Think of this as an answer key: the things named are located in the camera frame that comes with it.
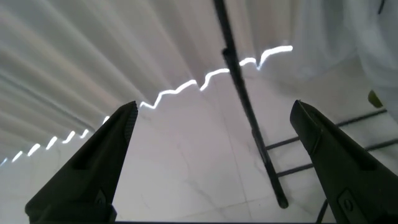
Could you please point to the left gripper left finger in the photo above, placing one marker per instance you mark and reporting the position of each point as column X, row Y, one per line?
column 87, row 174

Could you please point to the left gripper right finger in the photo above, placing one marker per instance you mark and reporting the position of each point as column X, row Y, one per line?
column 351, row 177

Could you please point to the green printed shirt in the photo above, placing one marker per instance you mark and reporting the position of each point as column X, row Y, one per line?
column 374, row 99

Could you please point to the black clothes rack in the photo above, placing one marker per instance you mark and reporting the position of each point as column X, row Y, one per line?
column 239, row 81

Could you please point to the white curtain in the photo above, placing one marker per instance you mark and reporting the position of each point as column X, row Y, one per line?
column 93, row 46

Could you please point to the white garment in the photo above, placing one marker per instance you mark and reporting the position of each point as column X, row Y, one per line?
column 357, row 34

